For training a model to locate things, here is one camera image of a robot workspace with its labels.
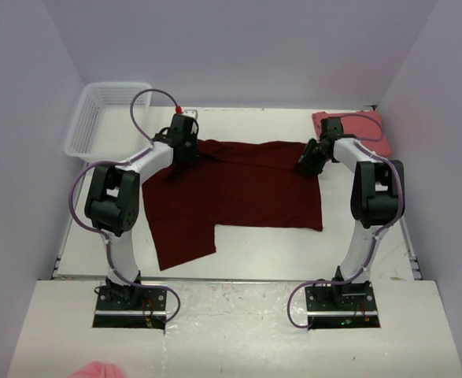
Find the pink cloth at bottom edge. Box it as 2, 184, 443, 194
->
69, 361, 125, 378

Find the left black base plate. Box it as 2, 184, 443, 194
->
92, 286, 167, 331

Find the white plastic basket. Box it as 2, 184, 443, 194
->
64, 82, 152, 163

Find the dark red t shirt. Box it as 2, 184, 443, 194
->
142, 140, 323, 270

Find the aluminium table edge rail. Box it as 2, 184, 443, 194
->
399, 218, 423, 280

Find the folded pink t shirt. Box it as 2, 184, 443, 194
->
312, 110, 392, 158

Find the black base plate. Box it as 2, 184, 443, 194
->
92, 286, 167, 331
305, 282, 380, 330

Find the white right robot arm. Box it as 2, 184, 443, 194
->
296, 117, 405, 287

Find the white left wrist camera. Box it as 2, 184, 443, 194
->
183, 109, 198, 120

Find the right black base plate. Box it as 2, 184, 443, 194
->
305, 282, 380, 330

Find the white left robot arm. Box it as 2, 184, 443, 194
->
84, 110, 199, 287

